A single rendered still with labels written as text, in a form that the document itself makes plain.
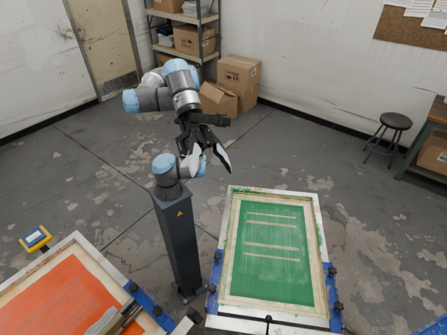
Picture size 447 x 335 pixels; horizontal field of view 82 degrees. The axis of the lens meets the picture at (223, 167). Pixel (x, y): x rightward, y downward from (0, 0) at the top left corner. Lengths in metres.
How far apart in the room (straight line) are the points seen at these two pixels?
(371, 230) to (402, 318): 0.82
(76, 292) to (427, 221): 3.21
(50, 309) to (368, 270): 2.41
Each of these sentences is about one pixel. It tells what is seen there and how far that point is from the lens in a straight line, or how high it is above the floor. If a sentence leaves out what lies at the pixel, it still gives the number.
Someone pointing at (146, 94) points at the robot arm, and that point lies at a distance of 0.86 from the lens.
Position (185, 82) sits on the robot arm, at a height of 1.95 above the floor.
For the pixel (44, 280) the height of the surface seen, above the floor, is 0.95.
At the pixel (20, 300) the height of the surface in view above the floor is 0.95.
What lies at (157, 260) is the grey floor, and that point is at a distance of 2.61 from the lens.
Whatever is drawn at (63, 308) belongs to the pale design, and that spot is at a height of 0.95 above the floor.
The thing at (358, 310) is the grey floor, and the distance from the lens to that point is 2.61.
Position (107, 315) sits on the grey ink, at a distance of 1.45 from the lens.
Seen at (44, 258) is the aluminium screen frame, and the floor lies 0.99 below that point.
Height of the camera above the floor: 2.25
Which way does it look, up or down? 43 degrees down
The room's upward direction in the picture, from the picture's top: straight up
